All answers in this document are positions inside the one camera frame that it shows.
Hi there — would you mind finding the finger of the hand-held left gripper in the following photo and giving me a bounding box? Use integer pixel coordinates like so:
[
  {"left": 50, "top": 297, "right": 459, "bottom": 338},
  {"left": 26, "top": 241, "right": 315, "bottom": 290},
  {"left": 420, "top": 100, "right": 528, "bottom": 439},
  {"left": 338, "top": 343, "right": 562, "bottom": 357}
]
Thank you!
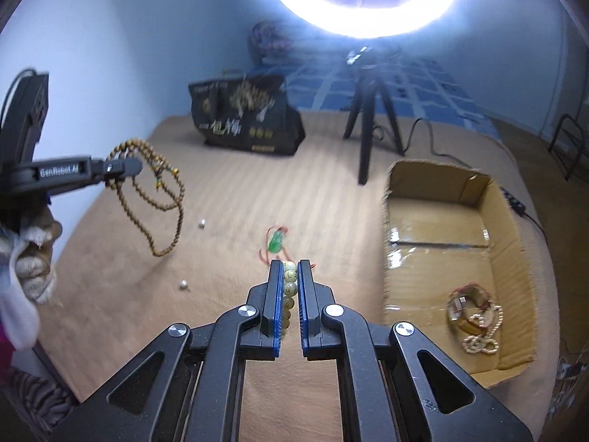
[{"left": 89, "top": 157, "right": 144, "bottom": 190}]

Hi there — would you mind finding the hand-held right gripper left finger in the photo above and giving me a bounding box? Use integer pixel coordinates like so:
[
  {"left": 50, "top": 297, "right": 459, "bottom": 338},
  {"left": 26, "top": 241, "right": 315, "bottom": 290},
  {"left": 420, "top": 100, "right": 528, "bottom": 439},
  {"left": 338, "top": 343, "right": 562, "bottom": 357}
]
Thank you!
[{"left": 53, "top": 259, "right": 283, "bottom": 442}]

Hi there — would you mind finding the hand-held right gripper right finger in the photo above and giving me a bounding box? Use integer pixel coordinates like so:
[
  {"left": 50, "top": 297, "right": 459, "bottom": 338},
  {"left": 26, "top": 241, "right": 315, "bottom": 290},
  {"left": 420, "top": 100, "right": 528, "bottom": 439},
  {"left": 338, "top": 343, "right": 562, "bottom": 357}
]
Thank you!
[{"left": 298, "top": 259, "right": 540, "bottom": 442}]

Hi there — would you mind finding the pale bead bracelet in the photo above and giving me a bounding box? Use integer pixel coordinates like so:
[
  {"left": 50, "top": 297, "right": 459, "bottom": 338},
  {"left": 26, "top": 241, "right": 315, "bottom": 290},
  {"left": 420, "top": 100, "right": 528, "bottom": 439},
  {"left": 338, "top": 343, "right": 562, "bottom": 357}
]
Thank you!
[{"left": 281, "top": 261, "right": 298, "bottom": 333}]

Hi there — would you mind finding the brown wooden bead necklace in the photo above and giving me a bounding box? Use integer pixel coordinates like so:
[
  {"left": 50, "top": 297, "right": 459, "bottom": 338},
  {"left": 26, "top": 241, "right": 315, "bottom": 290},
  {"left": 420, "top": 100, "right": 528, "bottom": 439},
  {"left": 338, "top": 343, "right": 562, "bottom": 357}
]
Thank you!
[{"left": 104, "top": 135, "right": 186, "bottom": 257}]

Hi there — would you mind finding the cardboard box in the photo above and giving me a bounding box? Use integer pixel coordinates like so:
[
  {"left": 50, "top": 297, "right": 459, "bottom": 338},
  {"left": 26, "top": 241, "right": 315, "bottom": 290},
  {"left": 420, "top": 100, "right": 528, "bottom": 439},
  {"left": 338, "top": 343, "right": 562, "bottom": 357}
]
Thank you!
[{"left": 380, "top": 159, "right": 539, "bottom": 388}]

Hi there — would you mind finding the person's left hand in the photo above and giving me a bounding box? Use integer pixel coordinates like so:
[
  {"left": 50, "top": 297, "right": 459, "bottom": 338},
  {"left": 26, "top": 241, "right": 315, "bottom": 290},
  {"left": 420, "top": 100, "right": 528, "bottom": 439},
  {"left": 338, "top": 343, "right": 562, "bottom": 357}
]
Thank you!
[{"left": 0, "top": 206, "right": 64, "bottom": 305}]

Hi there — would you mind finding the black bag with gold print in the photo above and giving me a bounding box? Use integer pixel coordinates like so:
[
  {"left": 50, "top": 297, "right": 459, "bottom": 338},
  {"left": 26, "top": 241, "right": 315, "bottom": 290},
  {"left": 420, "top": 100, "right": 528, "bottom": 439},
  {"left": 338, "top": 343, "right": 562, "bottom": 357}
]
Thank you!
[{"left": 188, "top": 73, "right": 307, "bottom": 157}]

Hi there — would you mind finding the dark patterned cushion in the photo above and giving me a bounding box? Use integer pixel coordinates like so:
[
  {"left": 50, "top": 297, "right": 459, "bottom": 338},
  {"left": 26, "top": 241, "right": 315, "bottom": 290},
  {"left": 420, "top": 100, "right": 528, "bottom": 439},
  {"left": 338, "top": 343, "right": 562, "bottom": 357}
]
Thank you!
[{"left": 247, "top": 20, "right": 296, "bottom": 68}]

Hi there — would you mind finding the black tripod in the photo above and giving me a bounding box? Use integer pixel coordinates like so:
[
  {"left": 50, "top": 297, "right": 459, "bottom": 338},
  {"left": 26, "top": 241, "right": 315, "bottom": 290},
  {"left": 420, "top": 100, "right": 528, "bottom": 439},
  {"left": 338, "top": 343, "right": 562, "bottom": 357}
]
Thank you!
[{"left": 342, "top": 47, "right": 406, "bottom": 185}]

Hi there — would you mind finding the blue checked blanket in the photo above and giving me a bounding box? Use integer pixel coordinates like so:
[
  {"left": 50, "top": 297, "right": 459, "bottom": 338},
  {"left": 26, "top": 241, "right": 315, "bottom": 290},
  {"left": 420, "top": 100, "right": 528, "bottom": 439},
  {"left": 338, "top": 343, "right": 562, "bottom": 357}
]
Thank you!
[{"left": 284, "top": 50, "right": 503, "bottom": 140}]

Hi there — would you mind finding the dark striped cloth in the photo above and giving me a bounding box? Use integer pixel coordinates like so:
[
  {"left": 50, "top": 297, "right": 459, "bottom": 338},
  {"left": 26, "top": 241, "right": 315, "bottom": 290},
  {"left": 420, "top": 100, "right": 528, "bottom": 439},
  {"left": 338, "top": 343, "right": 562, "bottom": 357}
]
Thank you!
[{"left": 0, "top": 367, "right": 80, "bottom": 442}]

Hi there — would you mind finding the black metal rack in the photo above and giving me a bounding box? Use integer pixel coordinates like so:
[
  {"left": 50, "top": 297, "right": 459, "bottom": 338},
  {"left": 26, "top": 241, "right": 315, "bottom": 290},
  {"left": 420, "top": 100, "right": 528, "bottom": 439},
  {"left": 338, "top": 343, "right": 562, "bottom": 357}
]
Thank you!
[{"left": 547, "top": 115, "right": 589, "bottom": 181}]

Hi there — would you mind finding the green pendant on red cord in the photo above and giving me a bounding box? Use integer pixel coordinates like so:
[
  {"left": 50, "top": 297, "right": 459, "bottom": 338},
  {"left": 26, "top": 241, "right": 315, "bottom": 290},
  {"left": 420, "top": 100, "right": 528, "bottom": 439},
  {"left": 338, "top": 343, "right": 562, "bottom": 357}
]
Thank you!
[{"left": 258, "top": 224, "right": 318, "bottom": 269}]

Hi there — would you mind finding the white pearl bead necklace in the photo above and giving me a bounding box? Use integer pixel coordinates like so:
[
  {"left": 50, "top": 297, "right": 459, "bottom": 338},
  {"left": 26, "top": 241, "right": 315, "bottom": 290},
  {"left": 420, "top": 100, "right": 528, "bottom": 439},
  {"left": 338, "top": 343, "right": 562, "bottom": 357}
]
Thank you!
[{"left": 462, "top": 301, "right": 505, "bottom": 355}]

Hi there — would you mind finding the black power cable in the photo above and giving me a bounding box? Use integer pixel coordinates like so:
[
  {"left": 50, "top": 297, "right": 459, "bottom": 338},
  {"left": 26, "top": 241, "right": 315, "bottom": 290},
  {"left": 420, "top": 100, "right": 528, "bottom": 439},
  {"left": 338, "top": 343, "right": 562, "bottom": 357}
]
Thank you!
[{"left": 372, "top": 117, "right": 549, "bottom": 241}]

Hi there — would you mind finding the white ring light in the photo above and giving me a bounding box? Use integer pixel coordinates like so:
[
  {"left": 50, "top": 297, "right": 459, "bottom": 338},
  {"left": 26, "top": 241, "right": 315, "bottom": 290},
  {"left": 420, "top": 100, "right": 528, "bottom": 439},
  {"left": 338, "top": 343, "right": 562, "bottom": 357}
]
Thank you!
[{"left": 261, "top": 0, "right": 471, "bottom": 38}]

